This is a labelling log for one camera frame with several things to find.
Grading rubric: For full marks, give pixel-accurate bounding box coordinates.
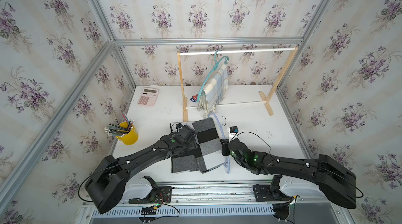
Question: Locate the black grey checkered mat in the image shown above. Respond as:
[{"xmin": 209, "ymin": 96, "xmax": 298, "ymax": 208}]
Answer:
[{"xmin": 171, "ymin": 117, "xmax": 226, "ymax": 174}]

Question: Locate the light blue plastic hanger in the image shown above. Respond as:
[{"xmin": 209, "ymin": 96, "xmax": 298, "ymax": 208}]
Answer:
[{"xmin": 208, "ymin": 112, "xmax": 230, "ymax": 174}]

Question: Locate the blue cream plaid scarf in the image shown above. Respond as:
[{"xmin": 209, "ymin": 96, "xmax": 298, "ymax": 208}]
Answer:
[{"xmin": 197, "ymin": 64, "xmax": 229, "ymax": 117}]

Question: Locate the teal plastic hanger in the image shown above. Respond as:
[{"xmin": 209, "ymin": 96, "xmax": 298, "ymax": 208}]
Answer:
[{"xmin": 196, "ymin": 50, "xmax": 230, "ymax": 102}]

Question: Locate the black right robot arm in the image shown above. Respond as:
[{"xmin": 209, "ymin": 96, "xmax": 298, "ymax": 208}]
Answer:
[{"xmin": 220, "ymin": 138, "xmax": 357, "ymax": 209}]

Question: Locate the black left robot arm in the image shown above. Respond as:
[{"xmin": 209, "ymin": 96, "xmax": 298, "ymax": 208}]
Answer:
[{"xmin": 84, "ymin": 125, "xmax": 196, "ymax": 214}]

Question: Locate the red blue marker box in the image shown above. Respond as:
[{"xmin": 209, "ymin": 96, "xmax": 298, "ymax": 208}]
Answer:
[{"xmin": 190, "ymin": 94, "xmax": 198, "ymax": 103}]

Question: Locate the yellow pencil cup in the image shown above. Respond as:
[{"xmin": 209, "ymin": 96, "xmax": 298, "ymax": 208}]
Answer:
[{"xmin": 116, "ymin": 122, "xmax": 139, "ymax": 146}]

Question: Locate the pink calculator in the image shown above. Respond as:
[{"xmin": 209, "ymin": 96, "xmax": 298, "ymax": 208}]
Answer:
[{"xmin": 138, "ymin": 88, "xmax": 159, "ymax": 107}]

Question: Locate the wooden clothes rack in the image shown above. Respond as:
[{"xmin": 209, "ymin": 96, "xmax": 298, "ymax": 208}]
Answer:
[{"xmin": 177, "ymin": 45, "xmax": 298, "ymax": 115}]

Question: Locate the bundle of pencils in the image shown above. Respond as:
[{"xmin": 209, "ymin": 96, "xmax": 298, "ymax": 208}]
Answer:
[{"xmin": 104, "ymin": 113, "xmax": 134, "ymax": 137}]

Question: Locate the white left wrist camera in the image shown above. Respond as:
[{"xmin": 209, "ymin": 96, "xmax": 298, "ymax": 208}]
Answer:
[{"xmin": 174, "ymin": 123, "xmax": 183, "ymax": 132}]

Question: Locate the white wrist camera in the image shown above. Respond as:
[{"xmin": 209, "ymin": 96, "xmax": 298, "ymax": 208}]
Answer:
[
  {"xmin": 174, "ymin": 123, "xmax": 183, "ymax": 132},
  {"xmin": 228, "ymin": 126, "xmax": 239, "ymax": 141}
]

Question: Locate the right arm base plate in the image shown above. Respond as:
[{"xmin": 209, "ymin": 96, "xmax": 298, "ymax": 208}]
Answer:
[{"xmin": 252, "ymin": 175, "xmax": 293, "ymax": 202}]

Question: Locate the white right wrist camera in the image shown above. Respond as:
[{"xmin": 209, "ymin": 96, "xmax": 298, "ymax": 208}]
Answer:
[{"xmin": 228, "ymin": 126, "xmax": 239, "ymax": 141}]

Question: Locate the aluminium mounting rail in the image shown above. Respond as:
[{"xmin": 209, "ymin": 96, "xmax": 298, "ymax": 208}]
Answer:
[{"xmin": 78, "ymin": 164, "xmax": 340, "ymax": 218}]

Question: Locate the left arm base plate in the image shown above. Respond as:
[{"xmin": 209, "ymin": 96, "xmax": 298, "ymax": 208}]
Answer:
[{"xmin": 128, "ymin": 176, "xmax": 173, "ymax": 204}]

